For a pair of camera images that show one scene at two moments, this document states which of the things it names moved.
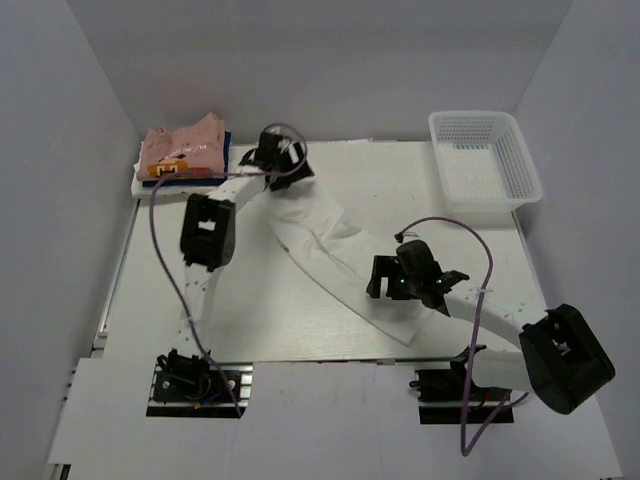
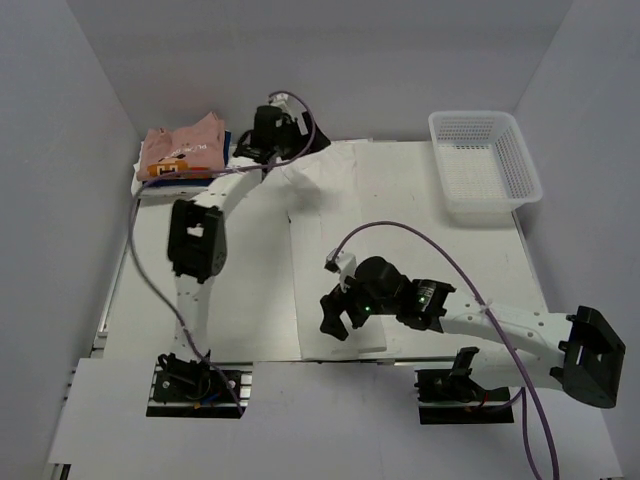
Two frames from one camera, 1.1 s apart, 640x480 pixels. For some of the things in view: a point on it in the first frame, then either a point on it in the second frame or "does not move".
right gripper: [387, 267] -> [335, 304]
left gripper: [296, 176] -> [292, 123]
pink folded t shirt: [194, 147] does not move
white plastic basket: [485, 163] does not move
